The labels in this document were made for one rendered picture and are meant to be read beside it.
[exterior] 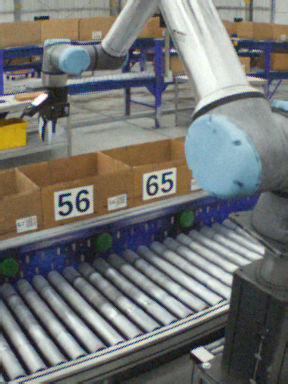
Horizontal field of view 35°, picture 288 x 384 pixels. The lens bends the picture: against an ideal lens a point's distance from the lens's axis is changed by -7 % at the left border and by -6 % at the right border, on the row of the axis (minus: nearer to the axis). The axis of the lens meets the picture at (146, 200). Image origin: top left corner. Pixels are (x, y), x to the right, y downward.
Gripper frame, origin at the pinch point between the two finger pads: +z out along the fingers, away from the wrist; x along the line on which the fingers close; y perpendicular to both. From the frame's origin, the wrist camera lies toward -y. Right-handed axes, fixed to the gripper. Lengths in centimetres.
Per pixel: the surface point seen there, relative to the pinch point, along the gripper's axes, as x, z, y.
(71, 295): -31, 44, -10
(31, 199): -2.6, 19.9, -7.4
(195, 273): -49, 41, 32
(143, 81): 342, 77, 394
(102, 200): -9.1, 25.2, 21.2
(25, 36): 413, 10, 232
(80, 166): 18.6, 23.0, 31.6
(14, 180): 24.7, 24.5, 0.9
